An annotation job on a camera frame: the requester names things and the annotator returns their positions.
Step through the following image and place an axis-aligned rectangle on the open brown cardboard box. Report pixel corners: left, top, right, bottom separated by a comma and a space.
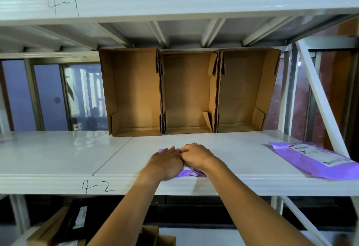
98, 48, 163, 137
158, 50, 219, 135
216, 48, 282, 133

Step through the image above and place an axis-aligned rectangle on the metal window frame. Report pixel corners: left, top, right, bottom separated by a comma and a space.
0, 57, 108, 131

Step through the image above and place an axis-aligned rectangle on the white metal shelf rack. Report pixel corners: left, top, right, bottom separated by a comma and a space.
0, 0, 359, 246

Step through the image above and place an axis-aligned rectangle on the person's left hand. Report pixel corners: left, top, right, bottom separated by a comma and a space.
139, 146, 184, 182

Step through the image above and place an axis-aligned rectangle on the cardboard carton with white label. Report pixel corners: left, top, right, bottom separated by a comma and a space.
57, 239, 85, 246

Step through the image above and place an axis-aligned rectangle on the purple mailer bag front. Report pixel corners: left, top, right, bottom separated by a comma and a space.
158, 148, 207, 178

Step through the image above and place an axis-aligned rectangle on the purple mailer bag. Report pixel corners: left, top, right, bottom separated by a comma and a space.
269, 141, 359, 181
158, 148, 207, 178

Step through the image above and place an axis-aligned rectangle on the black package with white label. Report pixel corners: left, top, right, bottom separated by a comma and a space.
56, 198, 107, 241

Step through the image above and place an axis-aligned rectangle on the brown cardboard carton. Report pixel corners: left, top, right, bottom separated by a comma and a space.
27, 206, 69, 246
137, 225, 177, 246

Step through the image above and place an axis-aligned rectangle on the person's right forearm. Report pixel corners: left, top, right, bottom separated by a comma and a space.
206, 164, 314, 246

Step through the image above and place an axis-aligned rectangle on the person's left forearm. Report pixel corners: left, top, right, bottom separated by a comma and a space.
88, 170, 166, 246

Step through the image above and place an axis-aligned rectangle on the person's right hand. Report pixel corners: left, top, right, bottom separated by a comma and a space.
179, 143, 228, 175

